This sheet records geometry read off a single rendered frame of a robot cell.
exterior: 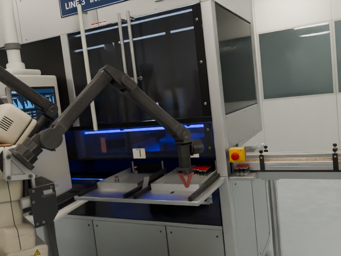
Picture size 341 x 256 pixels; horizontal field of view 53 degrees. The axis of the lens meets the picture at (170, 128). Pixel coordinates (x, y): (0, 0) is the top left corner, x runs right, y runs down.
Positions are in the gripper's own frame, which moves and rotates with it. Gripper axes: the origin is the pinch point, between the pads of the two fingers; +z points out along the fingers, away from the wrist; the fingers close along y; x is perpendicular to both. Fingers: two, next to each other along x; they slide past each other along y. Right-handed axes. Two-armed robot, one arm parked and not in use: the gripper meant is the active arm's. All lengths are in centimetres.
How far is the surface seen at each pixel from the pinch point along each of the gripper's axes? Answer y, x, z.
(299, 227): 176, -27, 85
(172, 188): 0.5, 8.2, 1.6
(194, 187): 0.9, -3.6, 0.9
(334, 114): 488, -53, 4
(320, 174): 39, -56, 2
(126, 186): 0.3, 35.3, 1.5
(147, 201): -13.3, 14.2, 4.3
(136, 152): 26, 44, -12
